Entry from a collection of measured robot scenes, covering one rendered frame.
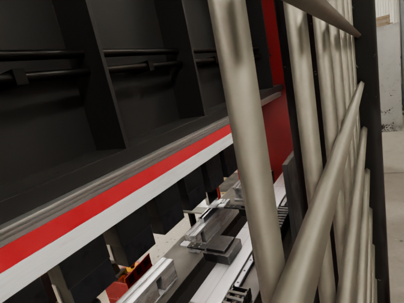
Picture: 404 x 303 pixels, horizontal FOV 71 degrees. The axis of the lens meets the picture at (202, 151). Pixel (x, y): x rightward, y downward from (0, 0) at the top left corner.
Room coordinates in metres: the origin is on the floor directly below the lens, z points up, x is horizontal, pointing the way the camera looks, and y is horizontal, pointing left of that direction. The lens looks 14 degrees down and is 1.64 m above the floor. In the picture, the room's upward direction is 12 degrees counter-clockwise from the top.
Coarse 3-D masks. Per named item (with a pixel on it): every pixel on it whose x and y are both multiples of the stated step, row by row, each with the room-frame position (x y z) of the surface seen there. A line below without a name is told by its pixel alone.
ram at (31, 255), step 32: (224, 128) 1.56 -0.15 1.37; (192, 160) 1.25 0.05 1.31; (128, 192) 0.91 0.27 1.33; (160, 192) 1.04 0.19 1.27; (64, 224) 0.71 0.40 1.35; (96, 224) 0.79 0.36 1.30; (0, 256) 0.58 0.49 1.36; (32, 256) 0.63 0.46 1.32; (64, 256) 0.69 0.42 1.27; (0, 288) 0.56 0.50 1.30
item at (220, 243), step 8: (184, 240) 1.10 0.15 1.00; (216, 240) 1.00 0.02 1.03; (224, 240) 0.99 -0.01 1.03; (232, 240) 0.98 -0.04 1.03; (240, 240) 0.99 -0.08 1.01; (192, 248) 1.04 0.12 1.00; (200, 248) 1.02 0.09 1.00; (208, 248) 0.96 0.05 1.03; (216, 248) 0.94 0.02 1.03; (224, 248) 0.93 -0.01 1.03; (232, 248) 0.94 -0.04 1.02; (240, 248) 0.99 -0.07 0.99; (208, 256) 0.95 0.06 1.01; (216, 256) 0.92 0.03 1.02; (224, 256) 0.91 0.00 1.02; (232, 256) 0.92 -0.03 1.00; (224, 264) 0.91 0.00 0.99
